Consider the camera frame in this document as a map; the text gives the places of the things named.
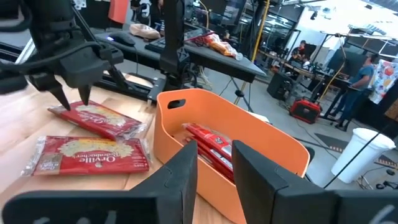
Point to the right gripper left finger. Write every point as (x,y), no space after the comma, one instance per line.
(174,186)

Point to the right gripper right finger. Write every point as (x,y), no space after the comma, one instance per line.
(264,193)

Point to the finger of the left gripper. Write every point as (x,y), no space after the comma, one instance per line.
(84,95)
(60,96)

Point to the red Orville popcorn bag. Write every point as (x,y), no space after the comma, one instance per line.
(99,119)
(93,158)
(214,163)
(211,138)

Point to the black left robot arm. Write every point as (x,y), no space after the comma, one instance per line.
(174,31)

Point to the black computer mouse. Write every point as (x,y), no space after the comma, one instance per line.
(122,39)

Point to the orange panel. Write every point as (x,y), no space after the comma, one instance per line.
(118,11)

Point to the beige pouch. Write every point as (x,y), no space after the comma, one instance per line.
(144,31)

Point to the black backlit keyboard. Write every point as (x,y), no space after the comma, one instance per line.
(155,46)

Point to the orange plastic basket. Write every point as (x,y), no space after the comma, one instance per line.
(217,109)

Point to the white paper cup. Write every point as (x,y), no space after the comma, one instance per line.
(348,161)

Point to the red black portable box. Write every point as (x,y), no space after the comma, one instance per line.
(304,110)

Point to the black desk leg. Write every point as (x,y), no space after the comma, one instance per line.
(239,93)

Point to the black speaker box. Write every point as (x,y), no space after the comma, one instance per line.
(280,85)

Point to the black office desk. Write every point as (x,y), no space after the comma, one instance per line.
(217,67)

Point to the background work table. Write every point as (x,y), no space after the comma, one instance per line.
(311,73)

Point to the orange snack bag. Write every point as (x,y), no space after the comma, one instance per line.
(222,46)

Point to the seated person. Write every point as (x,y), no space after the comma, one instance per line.
(300,49)

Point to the standing person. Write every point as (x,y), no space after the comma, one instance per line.
(360,74)

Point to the yellow pole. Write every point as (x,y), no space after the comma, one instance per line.
(260,28)

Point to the colourful fruit print cloth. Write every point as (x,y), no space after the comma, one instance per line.
(385,77)

